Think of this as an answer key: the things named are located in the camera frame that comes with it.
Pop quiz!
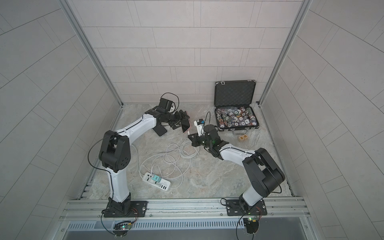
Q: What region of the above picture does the black smartphone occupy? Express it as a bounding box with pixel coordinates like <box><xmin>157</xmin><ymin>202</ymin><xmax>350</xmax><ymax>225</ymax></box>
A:
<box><xmin>181</xmin><ymin>119</ymin><xmax>191</xmax><ymax>133</ymax></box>

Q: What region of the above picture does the white charging cable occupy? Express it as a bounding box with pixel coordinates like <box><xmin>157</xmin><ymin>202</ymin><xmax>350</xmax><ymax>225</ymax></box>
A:
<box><xmin>139</xmin><ymin>131</ymin><xmax>200</xmax><ymax>190</ymax></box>

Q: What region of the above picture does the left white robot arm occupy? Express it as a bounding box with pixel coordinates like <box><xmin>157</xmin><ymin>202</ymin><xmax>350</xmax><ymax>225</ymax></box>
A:
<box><xmin>90</xmin><ymin>98</ymin><xmax>191</xmax><ymax>212</ymax></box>

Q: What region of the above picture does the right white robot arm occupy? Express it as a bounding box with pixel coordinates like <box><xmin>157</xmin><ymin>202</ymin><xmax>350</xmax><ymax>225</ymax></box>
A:
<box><xmin>188</xmin><ymin>125</ymin><xmax>286</xmax><ymax>212</ymax></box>

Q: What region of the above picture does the wooden letter block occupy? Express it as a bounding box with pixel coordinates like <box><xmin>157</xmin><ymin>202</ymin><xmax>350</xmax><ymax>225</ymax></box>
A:
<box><xmin>238</xmin><ymin>134</ymin><xmax>249</xmax><ymax>142</ymax></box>

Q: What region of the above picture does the black poker chip case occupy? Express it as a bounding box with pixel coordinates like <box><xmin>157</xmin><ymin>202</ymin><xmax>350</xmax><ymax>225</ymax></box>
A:
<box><xmin>214</xmin><ymin>80</ymin><xmax>260</xmax><ymax>132</ymax></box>

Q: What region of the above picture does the white power strip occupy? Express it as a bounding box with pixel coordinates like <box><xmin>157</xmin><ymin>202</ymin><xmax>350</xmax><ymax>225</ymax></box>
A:
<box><xmin>142</xmin><ymin>172</ymin><xmax>171</xmax><ymax>191</ymax></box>

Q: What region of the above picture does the teal charger adapter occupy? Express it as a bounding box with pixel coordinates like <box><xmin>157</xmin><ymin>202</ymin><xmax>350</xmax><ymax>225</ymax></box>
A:
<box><xmin>151</xmin><ymin>175</ymin><xmax>162</xmax><ymax>184</ymax></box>

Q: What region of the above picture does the right green circuit board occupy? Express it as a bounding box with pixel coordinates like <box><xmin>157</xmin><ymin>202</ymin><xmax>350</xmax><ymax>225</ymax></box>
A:
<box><xmin>243</xmin><ymin>218</ymin><xmax>260</xmax><ymax>235</ymax></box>

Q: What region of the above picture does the green circuit board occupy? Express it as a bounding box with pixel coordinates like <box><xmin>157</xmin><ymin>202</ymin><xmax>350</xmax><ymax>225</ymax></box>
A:
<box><xmin>113</xmin><ymin>221</ymin><xmax>133</xmax><ymax>238</ymax></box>
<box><xmin>243</xmin><ymin>218</ymin><xmax>260</xmax><ymax>235</ymax></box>

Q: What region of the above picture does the left green circuit board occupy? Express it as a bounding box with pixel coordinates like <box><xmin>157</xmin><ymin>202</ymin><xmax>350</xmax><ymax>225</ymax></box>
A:
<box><xmin>113</xmin><ymin>221</ymin><xmax>133</xmax><ymax>238</ymax></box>

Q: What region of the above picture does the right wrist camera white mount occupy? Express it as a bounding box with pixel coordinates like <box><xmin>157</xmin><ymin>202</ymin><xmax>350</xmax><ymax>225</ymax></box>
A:
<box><xmin>194</xmin><ymin>119</ymin><xmax>205</xmax><ymax>137</ymax></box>

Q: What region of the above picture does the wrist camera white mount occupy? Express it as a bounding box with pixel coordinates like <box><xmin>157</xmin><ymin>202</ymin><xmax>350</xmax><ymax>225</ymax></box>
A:
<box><xmin>169</xmin><ymin>103</ymin><xmax>176</xmax><ymax>114</ymax></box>
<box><xmin>194</xmin><ymin>119</ymin><xmax>205</xmax><ymax>137</ymax></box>

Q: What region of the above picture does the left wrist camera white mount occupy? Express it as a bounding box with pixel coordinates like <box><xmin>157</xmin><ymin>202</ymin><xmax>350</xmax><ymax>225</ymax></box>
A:
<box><xmin>169</xmin><ymin>103</ymin><xmax>176</xmax><ymax>114</ymax></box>

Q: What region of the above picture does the white power strip cord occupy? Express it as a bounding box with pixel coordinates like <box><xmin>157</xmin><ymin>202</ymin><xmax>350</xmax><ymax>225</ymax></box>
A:
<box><xmin>130</xmin><ymin>143</ymin><xmax>145</xmax><ymax>176</ymax></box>

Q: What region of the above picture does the aluminium mounting rail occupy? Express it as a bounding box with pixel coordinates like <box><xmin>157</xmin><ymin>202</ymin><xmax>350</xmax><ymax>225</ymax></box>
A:
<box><xmin>59</xmin><ymin>197</ymin><xmax>310</xmax><ymax>221</ymax></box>

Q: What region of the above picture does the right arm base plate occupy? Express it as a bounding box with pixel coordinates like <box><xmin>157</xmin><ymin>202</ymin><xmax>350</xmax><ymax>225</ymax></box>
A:
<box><xmin>221</xmin><ymin>198</ymin><xmax>268</xmax><ymax>216</ymax></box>

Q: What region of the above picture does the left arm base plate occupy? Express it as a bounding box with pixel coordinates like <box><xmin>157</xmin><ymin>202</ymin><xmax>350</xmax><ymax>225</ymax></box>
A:
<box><xmin>103</xmin><ymin>200</ymin><xmax>149</xmax><ymax>218</ymax></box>

